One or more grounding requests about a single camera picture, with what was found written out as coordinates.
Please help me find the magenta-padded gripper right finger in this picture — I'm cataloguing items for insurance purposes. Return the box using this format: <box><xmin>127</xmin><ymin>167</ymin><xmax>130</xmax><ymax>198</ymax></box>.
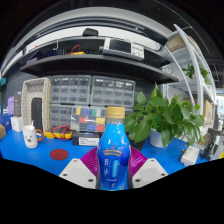
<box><xmin>128</xmin><ymin>146</ymin><xmax>169</xmax><ymax>189</ymax></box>

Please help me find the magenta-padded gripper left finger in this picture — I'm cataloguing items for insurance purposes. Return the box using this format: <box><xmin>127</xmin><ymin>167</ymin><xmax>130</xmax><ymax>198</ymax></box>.
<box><xmin>58</xmin><ymin>147</ymin><xmax>100</xmax><ymax>190</ymax></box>

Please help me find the blue drink bottle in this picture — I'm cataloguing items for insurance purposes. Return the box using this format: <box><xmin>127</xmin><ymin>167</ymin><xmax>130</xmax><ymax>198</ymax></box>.
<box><xmin>95</xmin><ymin>106</ymin><xmax>132</xmax><ymax>191</ymax></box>

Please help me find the flat round red coaster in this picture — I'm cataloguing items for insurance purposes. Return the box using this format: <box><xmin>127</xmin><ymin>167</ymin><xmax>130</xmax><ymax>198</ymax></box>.
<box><xmin>49</xmin><ymin>148</ymin><xmax>70</xmax><ymax>161</ymax></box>

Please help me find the black flat case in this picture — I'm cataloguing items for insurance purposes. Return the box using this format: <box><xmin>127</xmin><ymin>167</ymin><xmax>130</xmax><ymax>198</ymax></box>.
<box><xmin>130</xmin><ymin>136</ymin><xmax>146</xmax><ymax>151</ymax></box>

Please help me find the black box with white label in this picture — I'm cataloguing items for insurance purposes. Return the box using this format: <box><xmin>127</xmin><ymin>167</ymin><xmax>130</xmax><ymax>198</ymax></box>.
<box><xmin>72</xmin><ymin>130</ymin><xmax>101</xmax><ymax>147</ymax></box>

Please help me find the white adapter block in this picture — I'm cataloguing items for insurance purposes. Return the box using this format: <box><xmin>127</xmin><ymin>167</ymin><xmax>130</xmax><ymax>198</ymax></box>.
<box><xmin>180</xmin><ymin>145</ymin><xmax>200</xmax><ymax>167</ymax></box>

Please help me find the yellow multimeter with red leads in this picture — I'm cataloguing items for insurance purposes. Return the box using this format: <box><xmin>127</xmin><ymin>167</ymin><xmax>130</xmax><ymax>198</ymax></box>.
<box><xmin>44</xmin><ymin>124</ymin><xmax>74</xmax><ymax>140</ymax></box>

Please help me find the clear box of coloured parts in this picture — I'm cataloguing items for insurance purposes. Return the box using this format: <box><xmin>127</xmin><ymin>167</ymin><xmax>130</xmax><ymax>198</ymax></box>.
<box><xmin>70</xmin><ymin>106</ymin><xmax>107</xmax><ymax>133</ymax></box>

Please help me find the white mug with face print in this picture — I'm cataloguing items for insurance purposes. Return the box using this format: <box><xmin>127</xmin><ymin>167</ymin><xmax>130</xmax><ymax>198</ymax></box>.
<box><xmin>22</xmin><ymin>124</ymin><xmax>39</xmax><ymax>149</ymax></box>

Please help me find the green plant in white pot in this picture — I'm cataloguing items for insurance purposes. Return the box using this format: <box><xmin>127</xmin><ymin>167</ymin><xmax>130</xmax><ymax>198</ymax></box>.
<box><xmin>123</xmin><ymin>82</ymin><xmax>205</xmax><ymax>148</ymax></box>

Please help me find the black stand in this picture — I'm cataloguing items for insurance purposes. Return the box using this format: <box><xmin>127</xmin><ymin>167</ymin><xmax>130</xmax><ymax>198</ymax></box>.
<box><xmin>199</xmin><ymin>128</ymin><xmax>224</xmax><ymax>161</ymax></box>

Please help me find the black flat device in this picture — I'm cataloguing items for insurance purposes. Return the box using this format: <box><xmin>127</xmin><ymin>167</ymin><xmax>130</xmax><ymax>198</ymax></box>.
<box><xmin>30</xmin><ymin>97</ymin><xmax>44</xmax><ymax>131</ymax></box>

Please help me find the small white box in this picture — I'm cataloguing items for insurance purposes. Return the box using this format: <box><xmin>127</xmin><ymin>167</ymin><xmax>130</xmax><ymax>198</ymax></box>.
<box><xmin>10</xmin><ymin>115</ymin><xmax>24</xmax><ymax>133</ymax></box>

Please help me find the brown cardboard box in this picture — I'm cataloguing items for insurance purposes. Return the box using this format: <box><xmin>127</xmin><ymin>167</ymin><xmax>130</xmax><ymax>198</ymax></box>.
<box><xmin>0</xmin><ymin>123</ymin><xmax>7</xmax><ymax>141</ymax></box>

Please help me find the blue box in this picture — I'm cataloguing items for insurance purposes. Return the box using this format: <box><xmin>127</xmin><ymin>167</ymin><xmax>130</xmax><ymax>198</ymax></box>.
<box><xmin>0</xmin><ymin>113</ymin><xmax>13</xmax><ymax>132</ymax></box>

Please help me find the dark grey flat box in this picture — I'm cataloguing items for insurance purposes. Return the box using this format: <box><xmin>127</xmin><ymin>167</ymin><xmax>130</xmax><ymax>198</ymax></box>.
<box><xmin>13</xmin><ymin>91</ymin><xmax>23</xmax><ymax>118</ymax></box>

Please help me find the cream dotted storage basket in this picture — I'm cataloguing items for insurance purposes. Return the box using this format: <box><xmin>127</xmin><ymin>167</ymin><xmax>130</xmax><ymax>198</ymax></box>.
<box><xmin>20</xmin><ymin>77</ymin><xmax>52</xmax><ymax>132</ymax></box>

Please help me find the purple bag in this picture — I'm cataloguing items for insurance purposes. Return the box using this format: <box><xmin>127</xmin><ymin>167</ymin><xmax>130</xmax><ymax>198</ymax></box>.
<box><xmin>7</xmin><ymin>96</ymin><xmax>16</xmax><ymax>117</ymax></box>

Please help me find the white shelf unit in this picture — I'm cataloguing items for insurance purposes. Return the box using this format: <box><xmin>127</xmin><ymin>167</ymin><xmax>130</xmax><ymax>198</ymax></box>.
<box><xmin>159</xmin><ymin>23</ymin><xmax>218</xmax><ymax>141</ymax></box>

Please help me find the brown tape ring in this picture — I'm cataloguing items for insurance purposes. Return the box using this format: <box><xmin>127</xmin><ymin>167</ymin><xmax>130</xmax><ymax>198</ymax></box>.
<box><xmin>34</xmin><ymin>128</ymin><xmax>45</xmax><ymax>143</ymax></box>

